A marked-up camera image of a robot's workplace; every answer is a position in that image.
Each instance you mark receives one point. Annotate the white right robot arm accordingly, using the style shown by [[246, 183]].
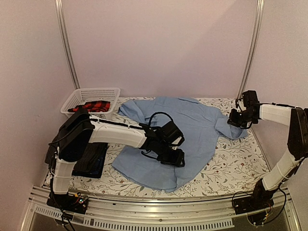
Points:
[[295, 150]]

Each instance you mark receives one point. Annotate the red black patterned shirt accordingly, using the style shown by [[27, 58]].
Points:
[[93, 107]]

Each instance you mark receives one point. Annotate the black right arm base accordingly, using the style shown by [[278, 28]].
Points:
[[260, 199]]

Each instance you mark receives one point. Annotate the perforated metal front panel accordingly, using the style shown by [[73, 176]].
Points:
[[140, 225]]

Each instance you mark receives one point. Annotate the black pinstriped folded shirt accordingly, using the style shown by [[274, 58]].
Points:
[[89, 156]]

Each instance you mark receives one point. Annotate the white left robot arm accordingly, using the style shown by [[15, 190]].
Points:
[[82, 128]]

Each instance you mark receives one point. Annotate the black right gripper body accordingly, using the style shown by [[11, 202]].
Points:
[[241, 120]]

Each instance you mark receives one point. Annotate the left aluminium frame post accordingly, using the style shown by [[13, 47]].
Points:
[[65, 40]]

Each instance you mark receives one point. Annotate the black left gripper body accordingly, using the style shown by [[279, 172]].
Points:
[[163, 152]]

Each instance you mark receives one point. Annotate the dark blue folded shirt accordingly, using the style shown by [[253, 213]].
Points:
[[97, 166]]

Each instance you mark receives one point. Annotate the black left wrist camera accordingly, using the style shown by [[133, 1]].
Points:
[[171, 134]]

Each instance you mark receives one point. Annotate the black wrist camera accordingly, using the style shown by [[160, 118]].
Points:
[[171, 134], [250, 98]]

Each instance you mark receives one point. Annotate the aluminium frame post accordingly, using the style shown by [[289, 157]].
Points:
[[252, 47], [65, 40]]

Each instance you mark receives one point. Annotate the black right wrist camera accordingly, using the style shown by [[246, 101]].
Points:
[[250, 98]]

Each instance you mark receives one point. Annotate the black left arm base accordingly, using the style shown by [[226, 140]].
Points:
[[76, 203]]

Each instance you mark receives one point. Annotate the white plastic laundry basket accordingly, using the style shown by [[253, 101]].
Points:
[[82, 96]]

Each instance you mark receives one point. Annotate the light blue long sleeve shirt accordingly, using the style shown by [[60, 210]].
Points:
[[201, 126]]

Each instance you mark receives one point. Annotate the floral patterned table cloth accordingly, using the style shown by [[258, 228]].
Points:
[[236, 165]]

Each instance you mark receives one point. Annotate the right aluminium frame post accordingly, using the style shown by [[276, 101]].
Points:
[[252, 47]]

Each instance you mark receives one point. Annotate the aluminium front rail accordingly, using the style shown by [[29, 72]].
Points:
[[155, 210]]

